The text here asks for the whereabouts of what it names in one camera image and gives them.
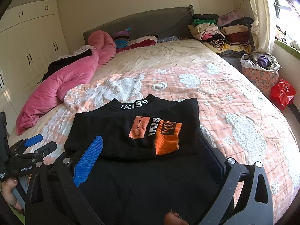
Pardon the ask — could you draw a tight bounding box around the left hand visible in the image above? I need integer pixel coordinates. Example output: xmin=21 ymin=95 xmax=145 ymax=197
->
xmin=1 ymin=178 xmax=23 ymax=213

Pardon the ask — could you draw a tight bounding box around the right hand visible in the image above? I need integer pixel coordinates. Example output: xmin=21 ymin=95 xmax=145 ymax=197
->
xmin=163 ymin=209 xmax=189 ymax=225

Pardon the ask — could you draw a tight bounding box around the red plastic bag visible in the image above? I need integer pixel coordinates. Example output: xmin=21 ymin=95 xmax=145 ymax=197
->
xmin=270 ymin=78 xmax=297 ymax=110

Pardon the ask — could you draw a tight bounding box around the striped colourful pillow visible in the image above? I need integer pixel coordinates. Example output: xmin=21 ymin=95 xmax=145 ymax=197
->
xmin=111 ymin=28 xmax=131 ymax=50

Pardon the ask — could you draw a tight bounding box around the grey upholstered headboard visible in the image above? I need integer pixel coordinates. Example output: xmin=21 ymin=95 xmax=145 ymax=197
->
xmin=83 ymin=5 xmax=194 ymax=43

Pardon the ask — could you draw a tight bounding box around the peach white tufted bedspread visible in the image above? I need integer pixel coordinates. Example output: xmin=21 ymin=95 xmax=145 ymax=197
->
xmin=9 ymin=40 xmax=299 ymax=224

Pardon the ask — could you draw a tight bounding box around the black orange IKISS sweater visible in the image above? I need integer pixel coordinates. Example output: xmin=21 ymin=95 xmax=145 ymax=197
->
xmin=64 ymin=95 xmax=219 ymax=224

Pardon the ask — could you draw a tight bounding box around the floral fabric laundry basket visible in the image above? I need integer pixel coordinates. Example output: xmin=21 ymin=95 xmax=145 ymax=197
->
xmin=240 ymin=52 xmax=281 ymax=98

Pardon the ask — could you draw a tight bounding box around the cream curtain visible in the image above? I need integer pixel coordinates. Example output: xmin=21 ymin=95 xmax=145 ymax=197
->
xmin=249 ymin=0 xmax=277 ymax=53

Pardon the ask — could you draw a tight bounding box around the pile of folded clothes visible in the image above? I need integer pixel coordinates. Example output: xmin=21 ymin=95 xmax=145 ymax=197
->
xmin=188 ymin=12 xmax=254 ymax=57

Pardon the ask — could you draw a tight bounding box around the black garment on blanket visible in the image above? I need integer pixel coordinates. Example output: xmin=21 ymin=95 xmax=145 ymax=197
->
xmin=42 ymin=49 xmax=92 ymax=82

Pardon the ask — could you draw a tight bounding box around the pink fluffy blanket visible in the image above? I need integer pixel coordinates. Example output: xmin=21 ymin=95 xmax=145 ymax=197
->
xmin=16 ymin=31 xmax=116 ymax=136

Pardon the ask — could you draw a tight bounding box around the cream built-in wardrobe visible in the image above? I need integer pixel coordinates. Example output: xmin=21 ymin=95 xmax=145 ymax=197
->
xmin=0 ymin=0 xmax=71 ymax=127

